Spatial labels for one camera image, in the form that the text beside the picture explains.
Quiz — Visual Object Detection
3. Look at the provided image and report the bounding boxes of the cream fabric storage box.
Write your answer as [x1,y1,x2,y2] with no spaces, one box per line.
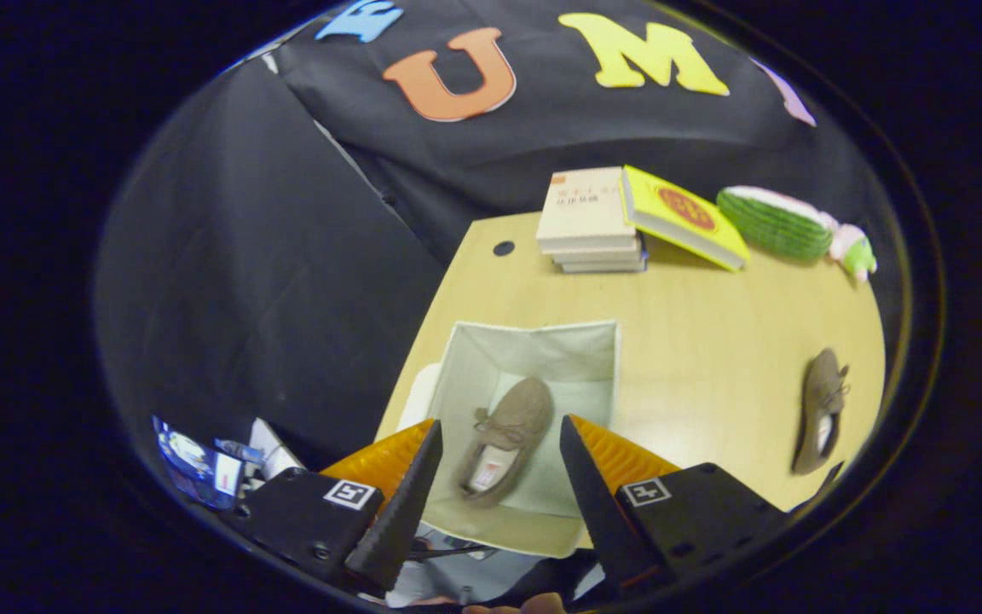
[397,320,620,559]

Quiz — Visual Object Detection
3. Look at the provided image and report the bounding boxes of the brown fuzzy shoe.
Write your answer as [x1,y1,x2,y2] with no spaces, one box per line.
[457,377,555,506]
[791,348,850,476]

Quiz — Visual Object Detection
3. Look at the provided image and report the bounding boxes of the blue covered book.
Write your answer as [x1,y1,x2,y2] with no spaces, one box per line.
[559,254,649,275]

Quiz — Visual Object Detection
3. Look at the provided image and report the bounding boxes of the white flat carton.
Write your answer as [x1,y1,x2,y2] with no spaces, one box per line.
[248,418,304,478]

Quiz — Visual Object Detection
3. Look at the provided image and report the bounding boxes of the black backdrop cloth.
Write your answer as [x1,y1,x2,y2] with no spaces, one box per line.
[95,0,892,478]

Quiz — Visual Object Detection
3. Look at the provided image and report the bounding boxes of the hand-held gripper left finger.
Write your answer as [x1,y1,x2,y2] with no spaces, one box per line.
[220,418,444,595]

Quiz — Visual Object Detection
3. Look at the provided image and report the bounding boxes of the blue printed box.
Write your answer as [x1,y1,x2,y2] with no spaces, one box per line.
[153,416,245,511]

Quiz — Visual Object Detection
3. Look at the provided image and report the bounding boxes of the yellow book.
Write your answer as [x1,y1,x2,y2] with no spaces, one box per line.
[619,165,750,272]

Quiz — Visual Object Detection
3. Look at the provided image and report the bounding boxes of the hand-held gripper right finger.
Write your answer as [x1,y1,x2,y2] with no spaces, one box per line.
[559,414,790,598]

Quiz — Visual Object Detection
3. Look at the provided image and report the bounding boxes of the white paperback book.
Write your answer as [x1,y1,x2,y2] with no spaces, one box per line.
[551,239,644,264]

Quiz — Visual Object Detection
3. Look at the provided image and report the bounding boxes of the watermelon slice plush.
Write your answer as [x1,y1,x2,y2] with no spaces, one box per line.
[717,185,837,262]

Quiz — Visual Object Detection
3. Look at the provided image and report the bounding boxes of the small green pink plush toy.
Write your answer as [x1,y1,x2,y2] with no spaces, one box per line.
[828,223,878,282]

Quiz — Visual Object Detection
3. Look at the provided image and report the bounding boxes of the beige paperback book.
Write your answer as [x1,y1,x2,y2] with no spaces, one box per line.
[536,166,638,254]

